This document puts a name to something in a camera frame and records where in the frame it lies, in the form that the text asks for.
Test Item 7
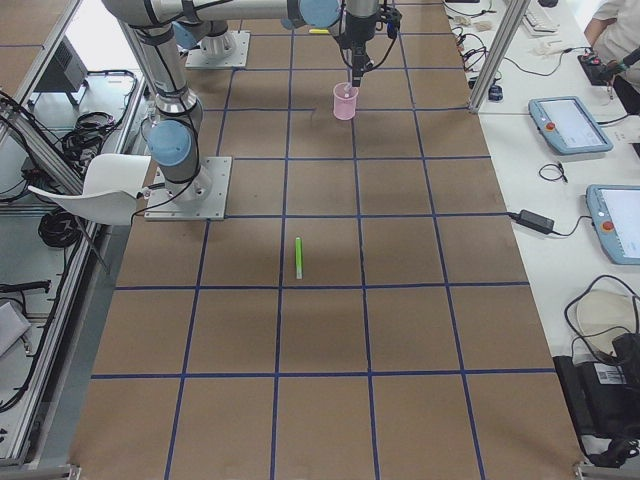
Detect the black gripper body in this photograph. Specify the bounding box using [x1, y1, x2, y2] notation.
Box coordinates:
[344, 36, 373, 70]

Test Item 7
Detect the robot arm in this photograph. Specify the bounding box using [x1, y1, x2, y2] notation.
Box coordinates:
[104, 1, 210, 202]
[172, 1, 402, 87]

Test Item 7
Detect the pink mesh cup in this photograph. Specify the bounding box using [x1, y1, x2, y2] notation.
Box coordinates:
[333, 82, 359, 121]

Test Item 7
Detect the green pen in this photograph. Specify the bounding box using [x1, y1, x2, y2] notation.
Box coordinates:
[294, 236, 304, 280]

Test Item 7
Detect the upper blue teach pendant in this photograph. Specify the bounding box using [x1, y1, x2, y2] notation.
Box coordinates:
[528, 96, 613, 155]

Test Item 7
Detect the blue teach pendant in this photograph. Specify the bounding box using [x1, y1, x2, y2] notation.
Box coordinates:
[528, 96, 613, 155]
[586, 184, 639, 265]

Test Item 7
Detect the black power adapter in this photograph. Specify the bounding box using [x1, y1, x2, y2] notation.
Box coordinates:
[507, 209, 554, 235]

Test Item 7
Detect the person in white shirt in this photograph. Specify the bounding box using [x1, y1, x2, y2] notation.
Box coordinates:
[584, 0, 639, 110]

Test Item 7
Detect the white chair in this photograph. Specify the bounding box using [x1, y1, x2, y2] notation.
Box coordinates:
[28, 153, 151, 226]

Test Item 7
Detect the lower blue teach pendant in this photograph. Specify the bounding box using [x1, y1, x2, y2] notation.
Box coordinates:
[586, 184, 639, 265]

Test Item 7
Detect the black device on table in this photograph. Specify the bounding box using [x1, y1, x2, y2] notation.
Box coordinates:
[553, 333, 639, 468]

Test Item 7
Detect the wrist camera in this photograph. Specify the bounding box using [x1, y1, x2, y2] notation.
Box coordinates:
[380, 4, 402, 40]

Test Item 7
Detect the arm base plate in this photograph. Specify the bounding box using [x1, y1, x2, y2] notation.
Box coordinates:
[143, 156, 232, 221]
[186, 30, 250, 70]

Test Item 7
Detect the aluminium frame post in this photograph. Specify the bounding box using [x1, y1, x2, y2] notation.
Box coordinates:
[468, 0, 529, 114]

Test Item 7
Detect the small black cable loop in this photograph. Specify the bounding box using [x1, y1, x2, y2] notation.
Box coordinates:
[538, 161, 568, 184]

